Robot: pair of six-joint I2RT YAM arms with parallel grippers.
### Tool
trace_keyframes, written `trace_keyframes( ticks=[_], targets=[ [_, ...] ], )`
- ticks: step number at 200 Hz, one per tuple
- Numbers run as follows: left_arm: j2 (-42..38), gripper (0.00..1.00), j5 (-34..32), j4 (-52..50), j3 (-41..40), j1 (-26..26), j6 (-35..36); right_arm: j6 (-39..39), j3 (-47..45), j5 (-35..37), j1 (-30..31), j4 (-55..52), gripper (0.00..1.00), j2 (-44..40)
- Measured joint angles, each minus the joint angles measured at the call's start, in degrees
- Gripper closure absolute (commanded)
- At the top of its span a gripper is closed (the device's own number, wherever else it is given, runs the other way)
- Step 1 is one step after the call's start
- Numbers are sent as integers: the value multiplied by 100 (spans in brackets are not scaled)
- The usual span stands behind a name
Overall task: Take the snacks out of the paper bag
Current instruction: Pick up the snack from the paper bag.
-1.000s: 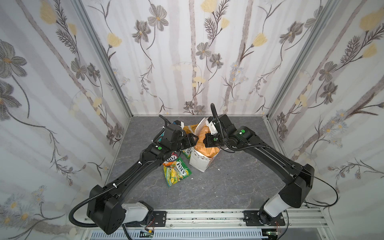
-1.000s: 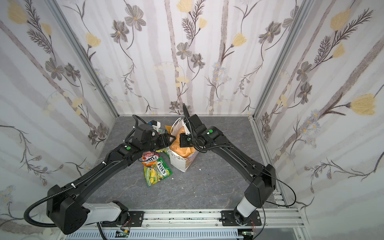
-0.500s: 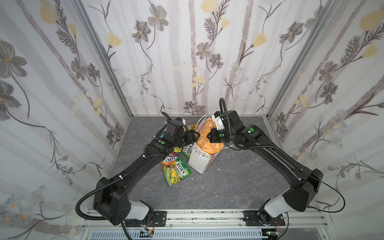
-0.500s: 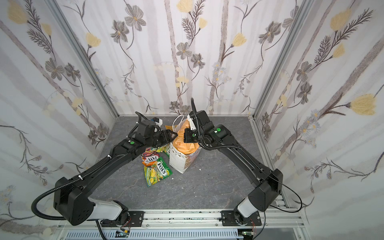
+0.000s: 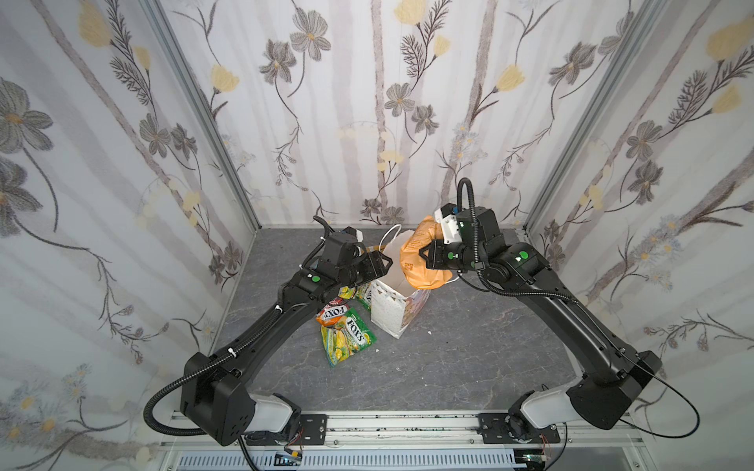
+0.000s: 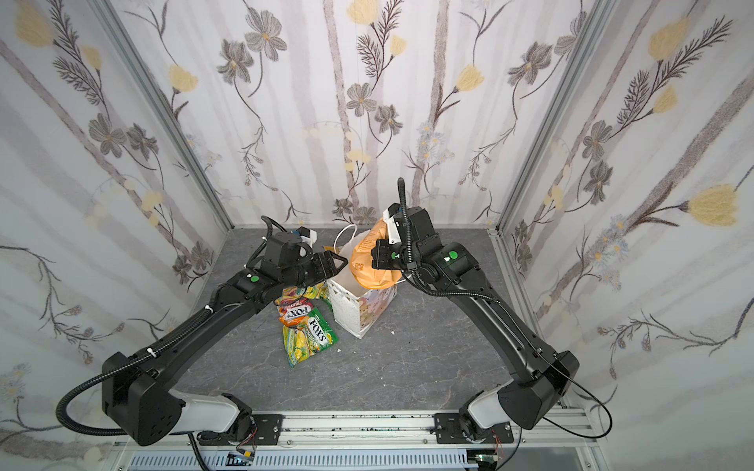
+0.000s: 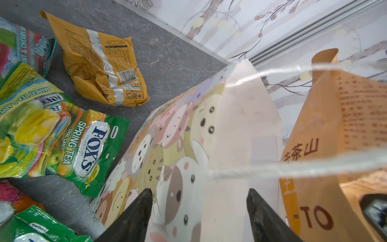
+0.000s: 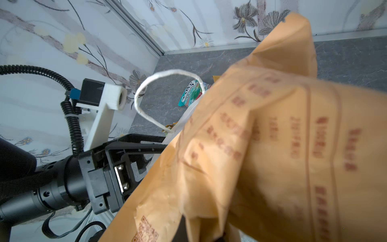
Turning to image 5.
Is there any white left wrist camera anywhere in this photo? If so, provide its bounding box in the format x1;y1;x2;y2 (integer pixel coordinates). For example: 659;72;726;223
343;227;364;243

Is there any green tea candy bag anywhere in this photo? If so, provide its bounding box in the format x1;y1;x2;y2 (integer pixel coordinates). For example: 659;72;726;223
320;308;376;367

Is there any black right corrugated cable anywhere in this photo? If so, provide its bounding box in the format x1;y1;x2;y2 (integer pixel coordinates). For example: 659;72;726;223
456;177;575;304

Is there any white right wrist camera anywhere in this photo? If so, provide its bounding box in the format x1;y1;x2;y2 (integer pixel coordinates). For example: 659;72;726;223
434;203;461;245

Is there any black corrugated cable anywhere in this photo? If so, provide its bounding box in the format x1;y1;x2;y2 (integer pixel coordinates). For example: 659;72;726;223
142;305;284;438
456;177;575;304

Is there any white patterned paper bag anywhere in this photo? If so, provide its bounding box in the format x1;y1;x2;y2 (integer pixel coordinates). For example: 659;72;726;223
369;224;430;339

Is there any black left corrugated cable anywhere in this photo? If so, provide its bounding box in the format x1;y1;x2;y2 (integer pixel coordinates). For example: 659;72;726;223
142;305;284;438

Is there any orange fruits candy bag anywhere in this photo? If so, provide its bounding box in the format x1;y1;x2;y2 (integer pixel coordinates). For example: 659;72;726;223
316;298;350;328

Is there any green spring candy bag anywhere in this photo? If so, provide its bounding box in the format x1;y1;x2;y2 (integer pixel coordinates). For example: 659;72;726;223
339;283;372;311

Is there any orange snack bag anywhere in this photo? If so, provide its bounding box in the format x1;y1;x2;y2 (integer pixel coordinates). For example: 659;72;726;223
400;215;453;290

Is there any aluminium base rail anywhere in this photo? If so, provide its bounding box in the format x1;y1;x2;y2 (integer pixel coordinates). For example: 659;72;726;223
160;410;657;470

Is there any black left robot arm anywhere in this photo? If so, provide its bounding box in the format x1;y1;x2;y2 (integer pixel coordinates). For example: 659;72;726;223
180;228;393;445

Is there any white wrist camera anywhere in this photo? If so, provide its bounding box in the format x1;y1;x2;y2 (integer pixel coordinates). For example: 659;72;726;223
343;227;364;243
434;203;461;245

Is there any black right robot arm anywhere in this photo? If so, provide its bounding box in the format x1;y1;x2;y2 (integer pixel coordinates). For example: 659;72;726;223
401;204;662;441

